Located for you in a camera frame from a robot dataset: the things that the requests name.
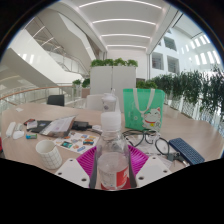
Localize white chair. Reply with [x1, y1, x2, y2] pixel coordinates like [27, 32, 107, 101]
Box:
[85, 94, 121, 113]

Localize small planter with plants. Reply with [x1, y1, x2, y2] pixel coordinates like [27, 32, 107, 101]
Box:
[71, 78, 92, 99]

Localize white grid-pattern cup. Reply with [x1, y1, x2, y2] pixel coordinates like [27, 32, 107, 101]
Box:
[35, 139, 63, 170]

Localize clear shaker bottle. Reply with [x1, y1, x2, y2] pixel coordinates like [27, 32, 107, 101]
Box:
[101, 89, 118, 114]

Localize white cabinet with plants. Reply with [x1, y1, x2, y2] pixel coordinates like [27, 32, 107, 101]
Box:
[89, 58, 139, 101]

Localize colourful sticker sheet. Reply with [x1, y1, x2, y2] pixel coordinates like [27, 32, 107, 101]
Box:
[53, 131, 100, 154]

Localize green tote bag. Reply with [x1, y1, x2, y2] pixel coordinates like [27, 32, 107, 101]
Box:
[122, 87, 166, 132]

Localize tangled black cables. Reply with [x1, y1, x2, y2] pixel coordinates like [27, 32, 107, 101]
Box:
[121, 128, 183, 164]

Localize white power adapter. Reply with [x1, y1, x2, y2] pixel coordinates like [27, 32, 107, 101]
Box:
[5, 121, 17, 138]

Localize dark blue keyboard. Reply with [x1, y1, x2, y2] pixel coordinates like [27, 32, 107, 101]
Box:
[168, 137, 206, 166]

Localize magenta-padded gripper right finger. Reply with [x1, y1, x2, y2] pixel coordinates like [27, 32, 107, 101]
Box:
[128, 144, 173, 189]

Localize black chair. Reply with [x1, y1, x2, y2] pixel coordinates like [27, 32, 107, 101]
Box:
[46, 94, 66, 107]

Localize row of green hedge plants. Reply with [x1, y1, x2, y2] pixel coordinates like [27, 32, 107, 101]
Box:
[149, 64, 224, 124]

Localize white printed booklet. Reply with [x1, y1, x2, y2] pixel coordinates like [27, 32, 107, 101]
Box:
[39, 115, 77, 138]

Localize black power brick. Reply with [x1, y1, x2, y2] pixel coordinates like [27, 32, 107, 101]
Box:
[72, 120, 92, 131]

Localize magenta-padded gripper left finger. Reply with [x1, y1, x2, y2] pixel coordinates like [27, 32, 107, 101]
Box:
[54, 145, 101, 190]

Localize black laptop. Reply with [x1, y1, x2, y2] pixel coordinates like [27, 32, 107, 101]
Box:
[28, 119, 91, 135]

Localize clear plastic water bottle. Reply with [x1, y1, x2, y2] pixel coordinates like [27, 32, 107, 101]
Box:
[94, 111, 131, 192]

